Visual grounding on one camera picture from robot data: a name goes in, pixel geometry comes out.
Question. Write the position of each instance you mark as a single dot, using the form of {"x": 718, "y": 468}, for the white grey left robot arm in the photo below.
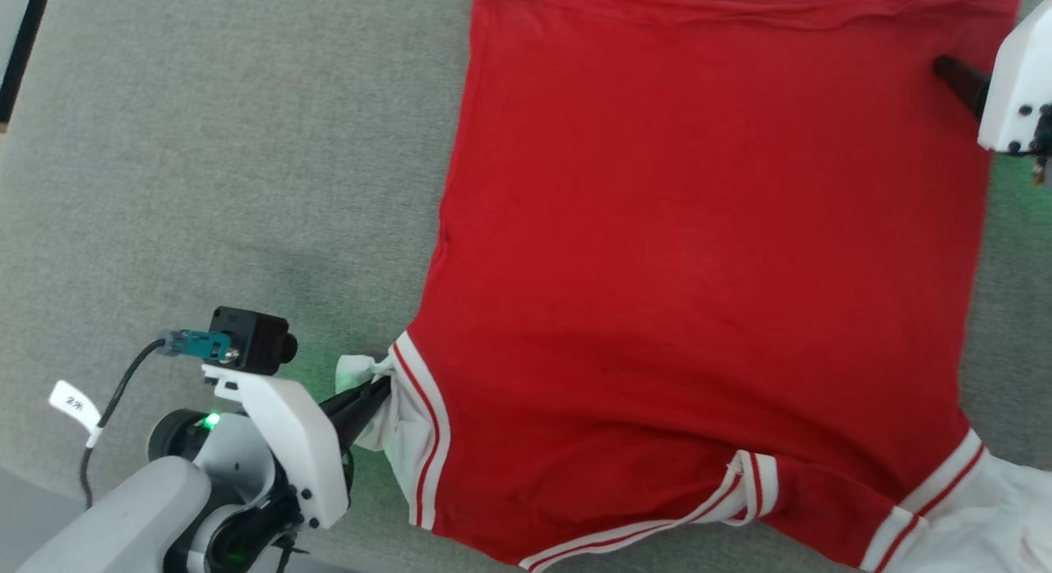
{"x": 123, "y": 507}

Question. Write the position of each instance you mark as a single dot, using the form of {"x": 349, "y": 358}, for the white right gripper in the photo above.
{"x": 1015, "y": 88}

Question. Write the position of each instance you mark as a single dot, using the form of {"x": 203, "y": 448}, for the grey fabric sofa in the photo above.
{"x": 205, "y": 187}

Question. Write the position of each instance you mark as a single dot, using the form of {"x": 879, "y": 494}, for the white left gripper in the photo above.
{"x": 296, "y": 441}

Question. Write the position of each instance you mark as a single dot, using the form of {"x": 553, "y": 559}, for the red and white shirt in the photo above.
{"x": 699, "y": 269}

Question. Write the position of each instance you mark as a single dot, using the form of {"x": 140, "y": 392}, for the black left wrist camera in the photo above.
{"x": 251, "y": 339}

